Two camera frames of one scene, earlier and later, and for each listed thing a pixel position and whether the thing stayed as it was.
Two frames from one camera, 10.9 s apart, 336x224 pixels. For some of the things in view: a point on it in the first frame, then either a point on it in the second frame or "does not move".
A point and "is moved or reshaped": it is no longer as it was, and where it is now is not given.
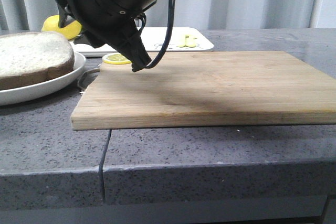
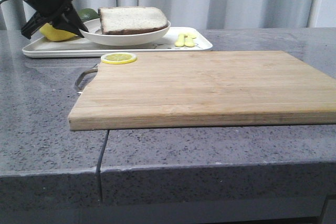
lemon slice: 115,59 does not move
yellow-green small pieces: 190,41 does not move
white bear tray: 151,39 does not move
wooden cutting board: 196,88 does not move
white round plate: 40,92 is moved or reshaped
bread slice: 30,57 -> 123,19
